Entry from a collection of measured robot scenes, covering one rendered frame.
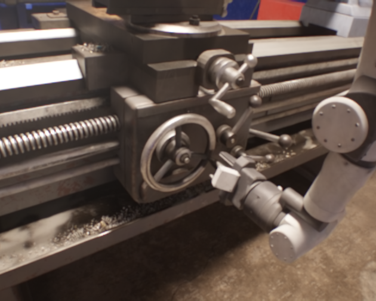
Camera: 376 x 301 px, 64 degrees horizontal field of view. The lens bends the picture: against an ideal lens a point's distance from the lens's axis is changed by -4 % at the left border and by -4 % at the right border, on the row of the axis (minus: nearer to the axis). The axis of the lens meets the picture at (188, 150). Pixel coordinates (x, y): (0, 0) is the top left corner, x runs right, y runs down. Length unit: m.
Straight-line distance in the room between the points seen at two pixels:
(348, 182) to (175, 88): 0.41
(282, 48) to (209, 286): 0.95
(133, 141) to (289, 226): 0.38
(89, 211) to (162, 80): 0.49
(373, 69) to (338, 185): 0.18
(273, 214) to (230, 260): 0.81
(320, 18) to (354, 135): 1.43
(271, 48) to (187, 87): 0.53
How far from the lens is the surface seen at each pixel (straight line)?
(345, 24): 1.78
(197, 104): 0.78
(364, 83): 0.45
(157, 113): 0.72
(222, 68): 0.70
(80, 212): 1.00
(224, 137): 0.86
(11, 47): 1.09
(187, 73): 0.72
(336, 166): 0.52
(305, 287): 1.45
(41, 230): 0.98
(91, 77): 0.77
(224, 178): 0.67
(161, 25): 0.75
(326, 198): 0.55
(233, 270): 1.39
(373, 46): 0.46
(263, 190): 0.65
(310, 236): 0.62
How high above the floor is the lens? 1.09
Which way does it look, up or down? 32 degrees down
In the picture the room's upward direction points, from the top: 7 degrees clockwise
